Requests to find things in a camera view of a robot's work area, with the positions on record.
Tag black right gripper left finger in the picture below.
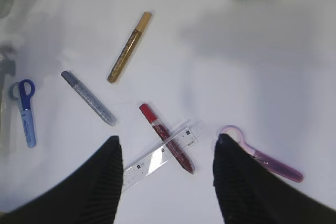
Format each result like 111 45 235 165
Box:
1 136 123 223

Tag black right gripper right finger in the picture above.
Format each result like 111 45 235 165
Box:
213 134 335 223

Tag clear plastic ruler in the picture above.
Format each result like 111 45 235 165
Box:
122 120 201 192

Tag red glitter pen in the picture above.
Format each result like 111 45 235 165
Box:
139 103 195 175

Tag silver glitter pen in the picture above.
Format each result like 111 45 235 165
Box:
61 70 117 126

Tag gold glitter pen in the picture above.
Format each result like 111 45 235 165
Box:
107 12 152 83

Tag pink safety scissors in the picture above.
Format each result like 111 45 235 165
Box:
221 125 304 183

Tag blue safety scissors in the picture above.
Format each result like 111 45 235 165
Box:
8 79 36 148

